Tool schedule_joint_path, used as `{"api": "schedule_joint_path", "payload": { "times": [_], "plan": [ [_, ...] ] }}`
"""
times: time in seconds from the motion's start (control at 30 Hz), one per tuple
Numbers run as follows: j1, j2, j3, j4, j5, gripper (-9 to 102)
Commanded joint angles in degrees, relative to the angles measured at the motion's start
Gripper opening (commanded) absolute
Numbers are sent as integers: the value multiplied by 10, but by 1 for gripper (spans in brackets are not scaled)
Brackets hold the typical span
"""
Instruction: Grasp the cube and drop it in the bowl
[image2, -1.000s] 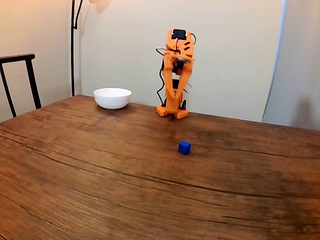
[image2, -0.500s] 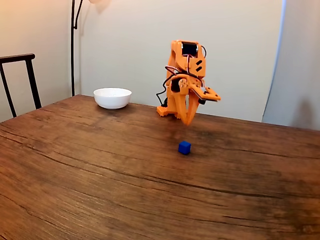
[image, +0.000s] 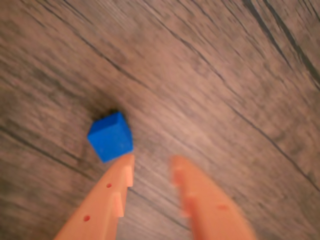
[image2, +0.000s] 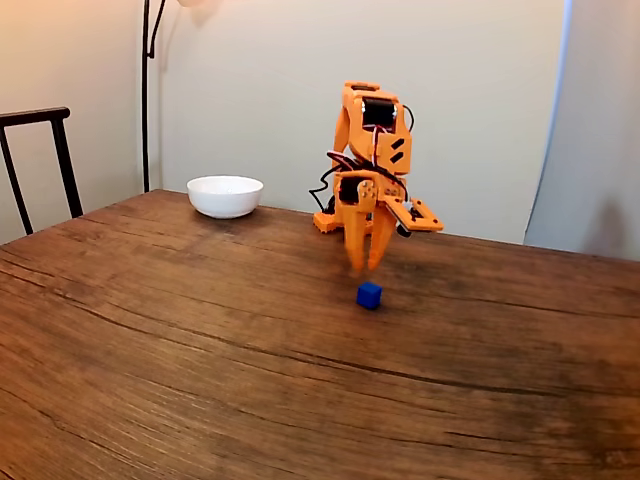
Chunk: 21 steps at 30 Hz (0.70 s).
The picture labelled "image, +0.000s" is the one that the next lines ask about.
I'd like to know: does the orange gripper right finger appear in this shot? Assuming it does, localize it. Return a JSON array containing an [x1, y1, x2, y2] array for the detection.
[[171, 154, 258, 240]]

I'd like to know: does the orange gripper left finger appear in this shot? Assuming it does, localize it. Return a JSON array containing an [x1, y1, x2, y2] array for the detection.
[[53, 154, 136, 240]]

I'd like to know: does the blue cube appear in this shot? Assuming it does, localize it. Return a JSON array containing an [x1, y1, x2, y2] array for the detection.
[[86, 111, 135, 164]]

